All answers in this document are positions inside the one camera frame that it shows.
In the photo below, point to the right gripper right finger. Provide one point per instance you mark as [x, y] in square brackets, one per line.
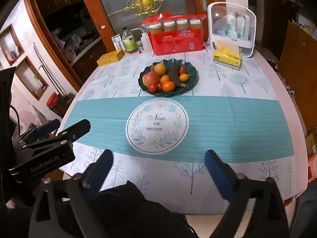
[222, 174]

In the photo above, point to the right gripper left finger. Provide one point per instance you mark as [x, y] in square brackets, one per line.
[95, 175]

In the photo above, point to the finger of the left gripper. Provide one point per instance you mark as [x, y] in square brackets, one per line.
[49, 127]

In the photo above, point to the red cherry tomato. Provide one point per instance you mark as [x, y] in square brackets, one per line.
[160, 86]
[182, 68]
[153, 88]

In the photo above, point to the large orange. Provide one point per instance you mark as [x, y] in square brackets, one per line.
[168, 86]

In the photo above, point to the small yellow kumquat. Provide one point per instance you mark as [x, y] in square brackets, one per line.
[184, 78]

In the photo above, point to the large red apple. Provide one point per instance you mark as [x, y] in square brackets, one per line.
[150, 78]

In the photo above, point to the small orange mandarin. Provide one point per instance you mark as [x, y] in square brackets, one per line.
[164, 78]

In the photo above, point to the red lychee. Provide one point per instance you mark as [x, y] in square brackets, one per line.
[181, 72]

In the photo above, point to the dark overripe banana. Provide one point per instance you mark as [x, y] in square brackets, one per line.
[173, 73]

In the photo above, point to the yellow lemon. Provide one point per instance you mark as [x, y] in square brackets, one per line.
[160, 69]

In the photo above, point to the teal striped table runner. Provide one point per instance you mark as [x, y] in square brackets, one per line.
[239, 130]

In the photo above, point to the white round printed placemat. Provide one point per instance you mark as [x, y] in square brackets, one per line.
[157, 126]

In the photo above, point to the yellow cardboard box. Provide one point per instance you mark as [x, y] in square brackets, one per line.
[110, 57]

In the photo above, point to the wooden cabinet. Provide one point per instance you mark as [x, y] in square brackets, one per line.
[73, 33]

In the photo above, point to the dark green wavy plate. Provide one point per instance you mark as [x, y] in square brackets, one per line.
[190, 70]

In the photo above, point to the white blue small carton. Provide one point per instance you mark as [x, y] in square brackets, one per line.
[117, 42]

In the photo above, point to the green label glass bottle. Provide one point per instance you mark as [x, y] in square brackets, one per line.
[128, 40]

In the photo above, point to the yellow tissue pack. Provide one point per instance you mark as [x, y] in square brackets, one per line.
[227, 55]

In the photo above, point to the small glass jar gold lid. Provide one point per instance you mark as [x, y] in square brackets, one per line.
[140, 46]

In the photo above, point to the white plastic squeeze bottle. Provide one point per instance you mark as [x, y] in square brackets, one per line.
[145, 40]

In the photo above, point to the white clear storage box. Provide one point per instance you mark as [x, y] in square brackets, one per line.
[232, 24]

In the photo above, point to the red paper cup package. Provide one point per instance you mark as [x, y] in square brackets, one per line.
[170, 34]

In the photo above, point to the gold ornament decoration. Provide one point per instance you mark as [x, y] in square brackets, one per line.
[143, 8]

